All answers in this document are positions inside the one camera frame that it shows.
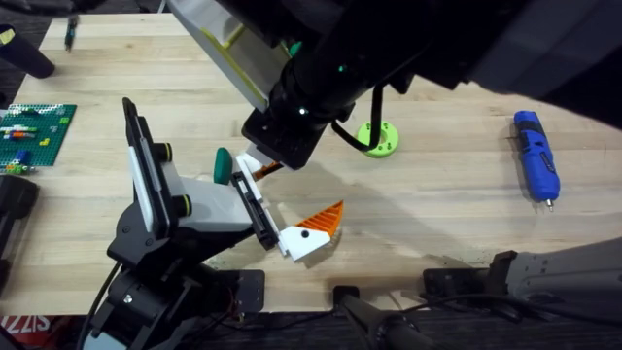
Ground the black cylinder with yellow patch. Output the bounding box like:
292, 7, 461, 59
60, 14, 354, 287
0, 22, 56, 80

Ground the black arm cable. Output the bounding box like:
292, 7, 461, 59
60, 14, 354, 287
77, 261, 122, 350

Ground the red printed box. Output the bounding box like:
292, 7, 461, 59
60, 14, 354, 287
0, 314, 67, 350

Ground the small dark pen tool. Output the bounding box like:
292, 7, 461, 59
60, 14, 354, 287
63, 14, 81, 53

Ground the green board with toy blocks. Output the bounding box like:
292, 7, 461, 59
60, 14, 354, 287
0, 102, 78, 176

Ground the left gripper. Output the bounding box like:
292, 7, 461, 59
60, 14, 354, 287
107, 141, 345, 273

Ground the green disc with holes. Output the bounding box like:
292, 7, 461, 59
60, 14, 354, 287
356, 120, 400, 159

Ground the black rail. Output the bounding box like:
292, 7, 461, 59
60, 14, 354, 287
193, 308, 622, 350

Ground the right wrist upright plate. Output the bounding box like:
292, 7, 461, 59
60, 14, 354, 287
164, 0, 294, 114

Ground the black device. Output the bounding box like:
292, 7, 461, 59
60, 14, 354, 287
0, 173, 40, 296

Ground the wrist upright plate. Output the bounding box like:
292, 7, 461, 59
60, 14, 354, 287
164, 0, 294, 114
121, 95, 172, 240

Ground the blue electric screwdriver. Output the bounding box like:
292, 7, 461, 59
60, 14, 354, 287
512, 110, 562, 214

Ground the left wrist upright plate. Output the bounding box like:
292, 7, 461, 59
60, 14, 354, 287
121, 95, 172, 240

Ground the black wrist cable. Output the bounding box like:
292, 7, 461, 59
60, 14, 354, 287
330, 83, 386, 153

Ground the black camera pole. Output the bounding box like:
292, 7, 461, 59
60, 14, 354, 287
332, 285, 438, 350

